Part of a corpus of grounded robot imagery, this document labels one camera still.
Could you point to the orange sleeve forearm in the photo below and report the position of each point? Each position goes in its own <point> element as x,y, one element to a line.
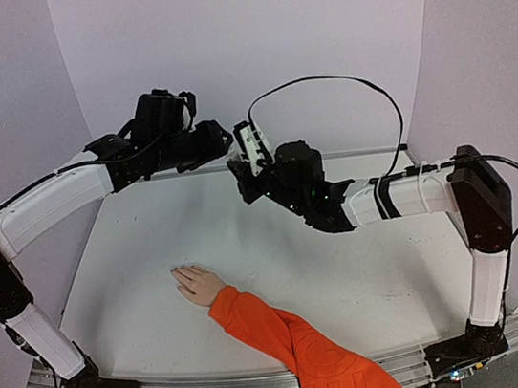
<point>316,361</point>

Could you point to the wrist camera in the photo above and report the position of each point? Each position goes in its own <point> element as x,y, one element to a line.
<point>254,145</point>
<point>188,101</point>

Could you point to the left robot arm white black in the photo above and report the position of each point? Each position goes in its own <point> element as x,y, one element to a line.
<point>162,135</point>

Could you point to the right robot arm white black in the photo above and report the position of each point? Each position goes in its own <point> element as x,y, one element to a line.
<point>465,184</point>

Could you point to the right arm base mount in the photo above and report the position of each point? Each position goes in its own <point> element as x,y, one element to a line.
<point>477,344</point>

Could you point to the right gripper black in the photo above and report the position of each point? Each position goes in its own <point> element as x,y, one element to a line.
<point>245,182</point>

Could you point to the mannequin hand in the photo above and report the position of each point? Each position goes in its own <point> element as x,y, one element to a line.
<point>198,285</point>

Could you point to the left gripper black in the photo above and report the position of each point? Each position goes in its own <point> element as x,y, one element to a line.
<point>217,144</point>

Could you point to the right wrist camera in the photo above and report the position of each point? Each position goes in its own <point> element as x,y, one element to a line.
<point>254,145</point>

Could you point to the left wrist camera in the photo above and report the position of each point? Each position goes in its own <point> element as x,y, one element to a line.
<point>188,101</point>

